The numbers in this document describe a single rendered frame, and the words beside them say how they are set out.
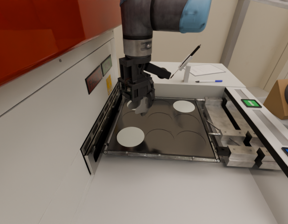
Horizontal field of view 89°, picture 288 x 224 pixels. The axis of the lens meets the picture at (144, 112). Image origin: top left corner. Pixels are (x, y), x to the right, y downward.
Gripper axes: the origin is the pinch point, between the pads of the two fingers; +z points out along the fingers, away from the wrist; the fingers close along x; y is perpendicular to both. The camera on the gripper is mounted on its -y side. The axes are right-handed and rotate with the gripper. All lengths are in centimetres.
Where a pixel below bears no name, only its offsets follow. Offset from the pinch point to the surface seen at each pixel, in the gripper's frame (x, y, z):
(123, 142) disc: 0.8, 10.3, 7.6
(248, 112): 24.5, -30.7, 1.6
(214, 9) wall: -86, -203, -26
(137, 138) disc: 2.8, 5.7, 7.5
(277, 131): 34.5, -26.8, 2.0
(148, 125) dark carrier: 0.2, -2.3, 7.6
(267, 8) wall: -42, -270, -27
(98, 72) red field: -12.7, 8.6, -13.2
